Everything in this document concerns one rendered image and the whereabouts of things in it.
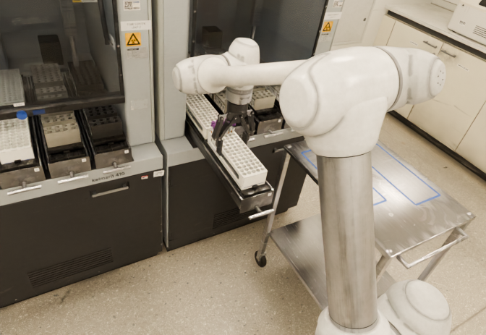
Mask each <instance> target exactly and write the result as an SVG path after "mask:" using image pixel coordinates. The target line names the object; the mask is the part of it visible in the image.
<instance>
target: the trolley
mask: <svg viewBox="0 0 486 335"><path fill-rule="evenodd" d="M283 149H284V151H283V156H282V159H281V165H280V168H279V171H278V176H277V180H276V185H275V188H274V190H275V191H274V194H273V199H272V203H271V205H270V208H269V209H272V208H273V210H274V212H272V213H269V214H268V217H267V220H266V223H265V228H264V232H263V237H262V240H261V243H260V249H259V250H258V251H256V252H255V260H256V262H257V264H258V265H259V267H264V266H266V263H267V262H266V257H265V256H266V251H265V249H266V246H267V243H268V238H269V236H270V238H271V239H272V240H273V241H274V243H275V244H276V246H277V248H278V249H279V250H280V251H281V253H282V255H283V256H284V257H285V259H286V260H287V262H288V263H289V265H290V266H291V267H292V269H293V270H294V272H295V273H296V275H297V276H298V277H299V279H300V280H301V282H302V283H303V285H304V286H305V287H306V289H307V291H308V292H309V293H310V294H311V296H312V298H313V299H314V301H316V303H317V305H318V306H319V308H320V309H321V310H322V311H323V310H324V309H325V308H326V307H327V306H328V292H327V283H326V274H325V256H324V247H323V230H322V221H321V213H319V214H316V215H314V216H311V217H308V218H305V219H302V220H300V221H296V222H294V223H292V224H288V225H286V226H282V227H280V228H277V229H274V230H271V227H272V224H273V219H274V216H275V213H276V208H277V205H278V200H279V197H280V194H281V189H282V186H283V183H284V178H285V175H286V170H287V167H288V164H289V159H290V156H291V157H292V158H293V159H294V160H295V161H296V162H297V163H298V164H299V166H300V167H301V168H302V169H303V170H304V171H305V172H306V173H307V174H308V175H309V177H310V178H311V179H312V180H313V181H314V182H315V183H316V184H317V185H318V177H317V159H316V154H314V153H313V152H312V151H311V150H310V148H309V147H308V145H307V143H306V140H303V141H299V142H296V143H291V144H287V145H284V147H283ZM371 155H372V191H373V210H374V229H375V247H376V248H377V249H378V250H379V252H380V253H381V254H382V256H381V258H380V260H379V261H377V260H376V259H375V265H376V284H377V296H379V295H381V294H384V293H385V292H386V291H387V289H388V288H389V287H390V286H391V285H393V284H395V283H397V282H396V281H395V280H394V279H393V278H392V277H391V275H390V274H389V273H388V272H387V271H386V269H387V267H388V265H389V264H390V262H391V261H392V259H394V258H396V259H397V260H398V261H399V262H400V263H401V264H402V265H403V266H404V267H405V268H406V269H407V270H408V269H409V268H411V267H413V266H415V265H417V264H419V263H421V262H423V261H425V260H427V259H429V258H431V257H433V256H434V257H433V258H432V260H431V261H430V262H429V263H428V265H427V266H426V268H425V269H424V271H423V272H422V273H421V274H420V276H419V277H418V280H420V281H426V280H427V278H428V277H429V276H430V274H431V273H432V272H433V271H434V270H435V268H436V267H437V265H438V264H439V262H441V261H442V259H443V258H444V256H445V255H446V253H447V252H448V251H449V250H450V249H451V247H453V246H454V245H457V244H458V243H460V242H462V241H464V240H466V239H468V238H469V235H468V234H467V233H466V232H464V230H465V229H466V228H467V227H468V225H469V224H470V223H471V221H473V220H474V219H475V218H476V216H475V215H474V214H473V213H472V212H470V211H469V210H468V209H466V208H465V207H464V206H463V205H462V204H460V203H459V202H458V201H456V200H455V199H454V198H452V197H451V196H450V195H449V194H448V193H447V192H445V191H444V190H442V189H441V188H440V187H439V186H437V185H436V184H435V183H434V182H432V181H431V180H430V179H428V178H427V177H426V176H425V175H424V174H422V173H421V172H420V171H418V170H417V169H415V168H414V167H413V166H412V165H411V164H410V163H408V162H407V161H406V160H404V159H403V158H402V157H400V155H398V154H397V153H396V152H394V151H393V150H392V149H390V148H389V147H388V146H387V145H386V144H384V143H383V142H382V141H380V140H379V139H378V141H377V143H376V144H375V147H374V148H373V149H372V150H371ZM451 230H453V231H452V232H451V234H450V235H449V237H448V238H447V240H446V241H445V242H444V243H443V245H442V246H441V247H440V248H439V249H437V250H435V251H433V252H431V253H429V254H427V255H425V256H423V257H421V258H419V259H417V260H415V261H413V262H411V263H407V262H406V261H405V260H404V259H403V258H402V256H401V255H402V254H404V253H406V252H408V251H410V250H413V249H414V248H416V247H419V246H420V245H423V244H424V243H426V242H429V241H430V240H433V239H435V238H437V237H439V236H441V235H443V234H445V233H447V232H449V231H451ZM460 236H462V237H461V238H459V237H460Z"/></svg>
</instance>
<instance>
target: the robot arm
mask: <svg viewBox="0 0 486 335"><path fill-rule="evenodd" d="M172 77H173V81H174V85H175V87H176V89H178V90H179V91H180V92H182V93H186V94H200V95H202V94H208V93H218V92H220V91H222V90H223V89H224V88H225V87H227V88H226V99H227V106H226V113H225V114H223V115H221V114H218V120H217V122H216V125H215V127H214V130H213V133H212V135H211V137H212V138H213V139H214V140H215V142H216V147H217V148H216V152H217V154H218V155H219V156H221V153H222V147H223V140H222V138H223V136H224V135H225V134H226V132H227V130H228V129H229V128H230V127H231V126H232V124H235V123H240V122H241V123H242V126H243V128H244V130H245V131H243V134H242V141H243V142H244V143H245V144H246V145H247V141H248V140H249V139H250V136H251V135H252V132H255V124H254V118H253V116H254V111H253V110H252V109H249V110H248V105H249V102H250V101H251V100H252V91H253V87H254V85H282V86H281V89H280V93H279V104H280V108H281V113H282V115H283V117H284V119H285V121H286V123H287V124H288V125H289V126H290V127H291V128H292V129H293V130H295V131H296V132H298V133H299V134H301V135H303V136H304V138H305V140H306V143H307V145H308V147H309V148H310V150H311V151H312V152H313V153H314V154H316V159H317V177H318V186H319V195H320V212H321V221H322V230H323V247H324V256H325V274H326V283H327V292H328V306H327V307H326V308H325V309H324V310H323V311H322V312H321V314H320V315H319V317H318V320H317V328H316V331H315V335H449V334H450V331H451V321H452V315H451V308H450V306H449V304H448V303H447V301H446V299H445V297H444V296H443V295H442V293H441V292H440V291H439V290H438V289H436V288H435V287H434V286H433V285H431V284H428V283H427V282H424V281H420V280H418V279H408V280H404V281H400V282H397V283H395V284H393V285H391V286H390V287H389V288H388V289H387V291H386V292H385V293H384V294H382V295H381V296H380V297H379V298H378V299H377V284H376V265H375V229H374V210H373V191H372V155H371V150H372V149H373V148H374V147H375V144H376V143H377V141H378V138H379V134H380V129H381V127H382V123H383V120H384V117H385V113H386V112H388V111H392V110H394V109H399V108H401V107H403V106H405V105H406V104H411V105H414V104H418V103H423V102H425V101H428V100H430V99H433V98H434V97H436V95H437V94H439V92H440V91H441V90H442V89H443V86H444V84H445V80H446V67H445V65H444V63H443V62H442V61H441V60H440V58H439V57H438V56H436V55H434V54H431V53H430V52H428V51H424V50H422V49H418V48H401V47H392V46H366V47H363V46H354V47H348V48H341V49H337V50H334V51H328V52H325V53H322V54H318V55H316V56H314V57H311V58H309V59H308V60H298V61H289V62H273V63H265V64H260V50H259V46H258V45H257V44H256V42H255V41H253V40H252V39H249V38H236V39H235V40H234V41H233V43H232V44H231V45H230V47H229V51H227V52H226V53H224V54H221V55H202V56H196V57H191V58H188V59H184V60H182V61H180V62H179V63H178V64H176V65H175V67H174V68H173V72H172ZM246 115H247V116H248V122H249V127H250V128H248V126H247V124H246V122H245V120H244V118H245V117H246ZM225 118H226V119H225ZM224 121H225V122H224ZM229 121H230V123H229ZM223 122H224V124H223Z"/></svg>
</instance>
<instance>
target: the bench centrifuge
mask: <svg viewBox="0 0 486 335"><path fill-rule="evenodd" d="M448 29H450V30H452V31H453V32H455V33H459V34H462V35H464V36H466V37H468V38H471V39H472V40H475V41H477V42H479V43H482V44H484V45H486V0H459V2H458V4H457V7H456V9H455V11H454V13H453V15H452V17H451V20H450V22H449V23H448Z"/></svg>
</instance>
